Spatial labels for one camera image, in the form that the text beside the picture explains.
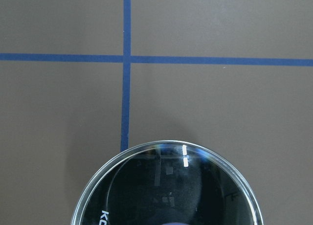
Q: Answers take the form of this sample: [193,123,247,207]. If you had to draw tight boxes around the glass lid with blue knob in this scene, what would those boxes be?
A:
[71,140,264,225]

